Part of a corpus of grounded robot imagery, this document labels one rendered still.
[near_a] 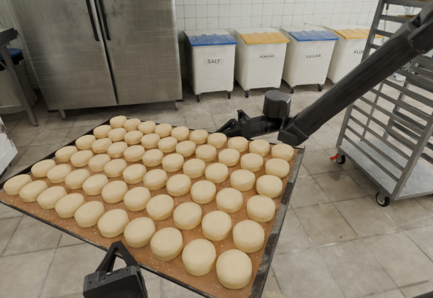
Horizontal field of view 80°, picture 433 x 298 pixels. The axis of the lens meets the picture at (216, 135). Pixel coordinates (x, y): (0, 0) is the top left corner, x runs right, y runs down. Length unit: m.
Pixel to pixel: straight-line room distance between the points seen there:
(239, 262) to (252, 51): 2.94
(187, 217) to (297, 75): 3.23
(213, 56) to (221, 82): 0.34
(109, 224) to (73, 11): 2.45
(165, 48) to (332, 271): 2.30
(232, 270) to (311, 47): 3.28
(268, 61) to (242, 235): 3.00
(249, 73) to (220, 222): 2.93
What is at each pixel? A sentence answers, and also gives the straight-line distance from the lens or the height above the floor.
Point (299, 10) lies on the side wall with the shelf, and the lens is 4.10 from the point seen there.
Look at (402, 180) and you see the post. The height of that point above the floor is 0.29.
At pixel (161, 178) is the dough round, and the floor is 1.01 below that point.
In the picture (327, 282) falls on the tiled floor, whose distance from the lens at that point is 1.66.
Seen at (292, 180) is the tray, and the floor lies 1.01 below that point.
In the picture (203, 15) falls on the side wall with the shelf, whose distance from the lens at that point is 3.68.
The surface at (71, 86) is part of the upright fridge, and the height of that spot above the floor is 0.42.
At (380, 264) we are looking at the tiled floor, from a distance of 1.85.
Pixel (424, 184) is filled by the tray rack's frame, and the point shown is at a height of 0.15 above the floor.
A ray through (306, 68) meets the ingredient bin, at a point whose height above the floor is 0.35.
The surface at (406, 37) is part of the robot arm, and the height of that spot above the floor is 1.27.
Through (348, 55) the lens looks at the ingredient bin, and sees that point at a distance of 3.88.
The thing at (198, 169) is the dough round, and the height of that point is 1.01.
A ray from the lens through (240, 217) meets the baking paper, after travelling 0.48.
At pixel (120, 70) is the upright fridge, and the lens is 2.85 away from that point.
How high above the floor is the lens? 1.37
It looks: 32 degrees down
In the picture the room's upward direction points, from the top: straight up
